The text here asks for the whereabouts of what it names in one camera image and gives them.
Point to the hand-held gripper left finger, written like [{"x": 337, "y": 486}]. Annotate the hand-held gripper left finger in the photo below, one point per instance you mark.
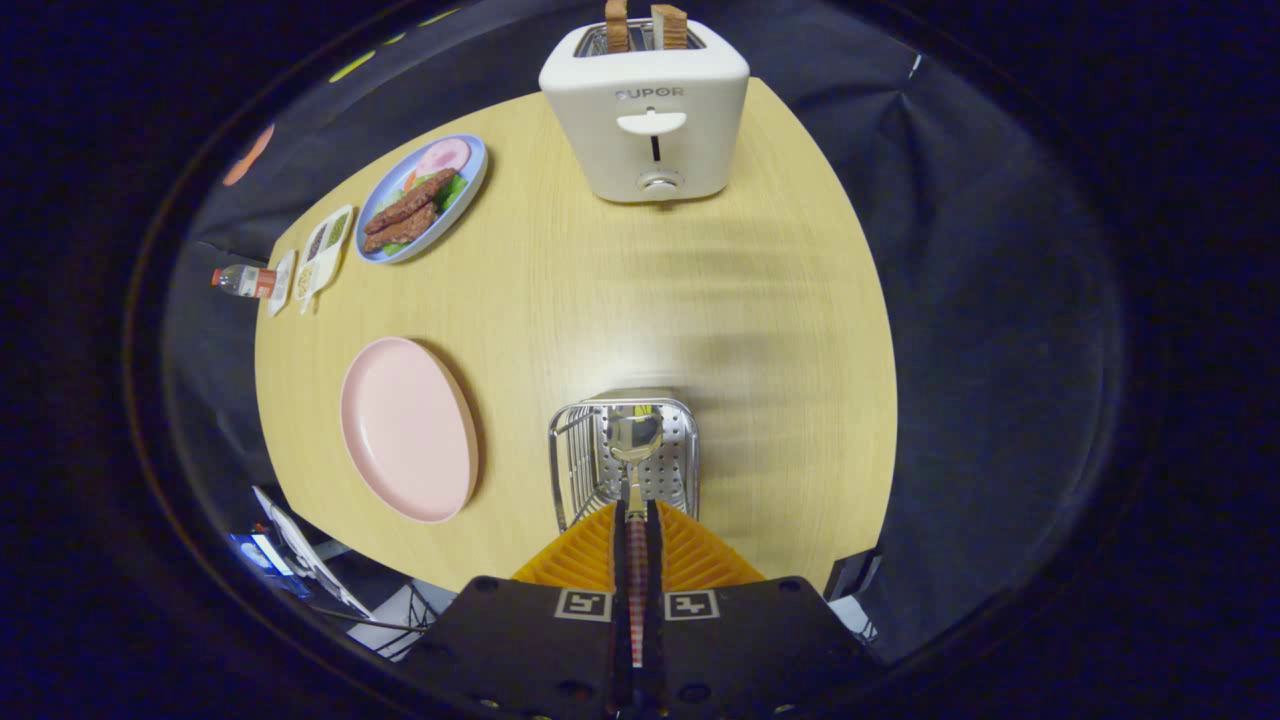
[{"x": 618, "y": 560}]

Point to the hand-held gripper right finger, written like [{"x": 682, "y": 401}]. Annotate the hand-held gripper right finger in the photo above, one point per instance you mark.
[{"x": 654, "y": 560}]

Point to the small black block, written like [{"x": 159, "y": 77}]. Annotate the small black block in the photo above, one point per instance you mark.
[{"x": 850, "y": 575}]

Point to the white storage box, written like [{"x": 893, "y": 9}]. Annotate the white storage box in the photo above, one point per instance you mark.
[{"x": 385, "y": 625}]

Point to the pink plate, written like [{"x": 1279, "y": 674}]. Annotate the pink plate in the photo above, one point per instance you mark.
[{"x": 405, "y": 430}]

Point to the white folding rack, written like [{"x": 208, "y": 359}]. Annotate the white folding rack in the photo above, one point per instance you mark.
[{"x": 300, "y": 550}]

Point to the blue device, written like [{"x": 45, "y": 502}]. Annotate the blue device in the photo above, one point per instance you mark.
[{"x": 255, "y": 552}]

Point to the brown meat strip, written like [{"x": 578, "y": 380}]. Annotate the brown meat strip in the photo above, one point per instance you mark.
[
  {"x": 410, "y": 202},
  {"x": 400, "y": 228}
]

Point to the green lettuce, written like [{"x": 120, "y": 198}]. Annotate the green lettuce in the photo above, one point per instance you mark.
[{"x": 452, "y": 192}]

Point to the white toaster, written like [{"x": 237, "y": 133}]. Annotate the white toaster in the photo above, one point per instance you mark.
[{"x": 600, "y": 150}]

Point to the blue plate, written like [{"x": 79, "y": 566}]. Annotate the blue plate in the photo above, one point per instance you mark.
[{"x": 478, "y": 170}]

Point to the long white condiment tray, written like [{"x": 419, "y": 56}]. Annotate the long white condiment tray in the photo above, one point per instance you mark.
[{"x": 325, "y": 262}]

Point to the black backdrop cloth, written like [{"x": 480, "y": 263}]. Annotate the black backdrop cloth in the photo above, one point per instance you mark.
[{"x": 1000, "y": 300}]

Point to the small white condiment tray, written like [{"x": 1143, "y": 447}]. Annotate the small white condiment tray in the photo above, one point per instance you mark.
[{"x": 282, "y": 283}]

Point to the pink ham slice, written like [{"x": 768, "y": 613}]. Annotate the pink ham slice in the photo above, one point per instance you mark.
[{"x": 445, "y": 157}]

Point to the clear bottle with red cap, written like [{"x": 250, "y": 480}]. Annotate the clear bottle with red cap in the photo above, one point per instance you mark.
[{"x": 245, "y": 281}]

